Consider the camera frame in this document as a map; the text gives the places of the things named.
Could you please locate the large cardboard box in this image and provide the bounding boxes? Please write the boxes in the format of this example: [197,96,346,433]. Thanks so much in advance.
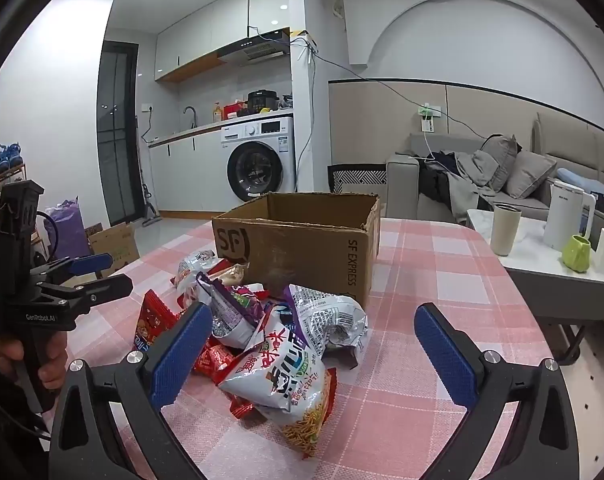
[212,191,381,311]

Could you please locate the dark glass door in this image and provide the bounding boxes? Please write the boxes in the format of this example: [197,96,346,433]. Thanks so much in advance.
[96,40,145,228]

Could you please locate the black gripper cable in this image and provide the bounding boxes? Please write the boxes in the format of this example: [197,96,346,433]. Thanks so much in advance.
[34,209,60,263]

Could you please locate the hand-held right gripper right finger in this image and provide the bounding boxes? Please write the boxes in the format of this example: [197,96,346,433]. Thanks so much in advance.
[413,302,581,480]

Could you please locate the pink checked tablecloth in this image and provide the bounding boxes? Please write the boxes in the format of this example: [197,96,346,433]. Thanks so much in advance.
[66,217,568,480]

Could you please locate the white washing machine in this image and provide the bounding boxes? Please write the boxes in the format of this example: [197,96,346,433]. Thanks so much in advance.
[221,116,297,205]

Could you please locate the dark clothes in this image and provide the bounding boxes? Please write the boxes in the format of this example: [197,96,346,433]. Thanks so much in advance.
[418,151,458,202]

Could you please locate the person's left forearm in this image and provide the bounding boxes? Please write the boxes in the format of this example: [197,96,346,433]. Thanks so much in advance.
[0,350,50,480]

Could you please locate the green mug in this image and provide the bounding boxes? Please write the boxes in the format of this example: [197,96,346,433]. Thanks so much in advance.
[561,235,593,272]

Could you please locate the white dotted rug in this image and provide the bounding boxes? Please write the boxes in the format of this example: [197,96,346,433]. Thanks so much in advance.
[557,330,604,463]

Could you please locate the wall power strip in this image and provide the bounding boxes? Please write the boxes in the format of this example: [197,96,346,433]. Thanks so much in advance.
[417,102,441,134]

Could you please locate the grey coat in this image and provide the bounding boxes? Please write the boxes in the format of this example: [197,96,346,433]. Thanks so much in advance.
[452,150,499,211]

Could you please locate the black pressure cooker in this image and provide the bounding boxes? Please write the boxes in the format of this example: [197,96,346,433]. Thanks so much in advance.
[247,90,281,115]

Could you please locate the steel range hood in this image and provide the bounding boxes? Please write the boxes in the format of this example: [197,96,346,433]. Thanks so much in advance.
[217,29,291,66]

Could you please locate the dark grey cushion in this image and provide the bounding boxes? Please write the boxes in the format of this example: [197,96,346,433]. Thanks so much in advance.
[479,134,518,192]

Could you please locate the large white noodle snack bag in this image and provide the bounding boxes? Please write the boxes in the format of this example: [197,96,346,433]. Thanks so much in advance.
[217,317,339,460]

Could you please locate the black white patterned board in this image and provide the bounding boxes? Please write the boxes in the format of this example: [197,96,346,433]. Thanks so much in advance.
[328,163,387,196]

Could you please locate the light blue pillow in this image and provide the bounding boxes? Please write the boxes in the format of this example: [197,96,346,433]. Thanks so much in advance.
[554,167,604,199]

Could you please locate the white red snack packet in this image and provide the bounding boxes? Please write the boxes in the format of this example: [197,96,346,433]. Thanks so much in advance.
[176,250,217,307]

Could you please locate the white marble coffee table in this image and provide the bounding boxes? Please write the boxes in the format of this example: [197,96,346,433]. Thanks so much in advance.
[466,207,604,322]

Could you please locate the light grey cushion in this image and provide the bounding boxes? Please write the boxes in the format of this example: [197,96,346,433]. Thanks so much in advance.
[504,150,558,200]

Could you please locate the small brown cardboard box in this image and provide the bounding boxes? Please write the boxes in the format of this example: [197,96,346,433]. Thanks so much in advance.
[86,222,139,279]

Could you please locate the grey sofa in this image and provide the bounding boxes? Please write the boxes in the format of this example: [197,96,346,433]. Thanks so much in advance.
[386,110,604,227]

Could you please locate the white electric kettle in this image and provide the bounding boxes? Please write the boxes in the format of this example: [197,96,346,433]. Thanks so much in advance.
[543,180,597,254]

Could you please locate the white cabinets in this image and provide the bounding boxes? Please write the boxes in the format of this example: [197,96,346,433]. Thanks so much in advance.
[154,0,290,83]
[148,130,231,215]

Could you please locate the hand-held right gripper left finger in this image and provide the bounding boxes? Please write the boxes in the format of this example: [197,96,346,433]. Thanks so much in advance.
[48,301,214,480]

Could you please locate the beige tumbler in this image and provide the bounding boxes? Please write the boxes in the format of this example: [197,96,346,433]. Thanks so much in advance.
[491,202,523,257]

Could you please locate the small red snack packet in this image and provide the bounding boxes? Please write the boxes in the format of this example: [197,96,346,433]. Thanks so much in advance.
[229,394,257,419]
[194,344,237,387]

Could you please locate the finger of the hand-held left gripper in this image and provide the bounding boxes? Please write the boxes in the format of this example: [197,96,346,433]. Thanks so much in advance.
[38,273,134,311]
[30,253,114,284]

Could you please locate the white lower cabinets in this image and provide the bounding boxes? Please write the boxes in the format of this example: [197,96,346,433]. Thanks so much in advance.
[148,130,231,215]

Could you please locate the white upper cabinets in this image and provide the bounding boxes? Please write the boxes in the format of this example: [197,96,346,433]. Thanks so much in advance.
[154,0,290,83]

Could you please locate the person's left hand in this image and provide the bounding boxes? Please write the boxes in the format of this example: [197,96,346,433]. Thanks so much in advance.
[0,332,69,391]

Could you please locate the purple plastic bag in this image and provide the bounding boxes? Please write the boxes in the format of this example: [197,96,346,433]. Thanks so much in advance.
[44,199,90,261]

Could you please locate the purple silver snack bag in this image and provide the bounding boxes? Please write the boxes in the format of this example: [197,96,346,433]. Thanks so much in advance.
[196,271,269,347]

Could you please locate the grey floor mop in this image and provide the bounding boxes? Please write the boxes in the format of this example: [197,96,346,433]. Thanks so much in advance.
[140,180,163,227]

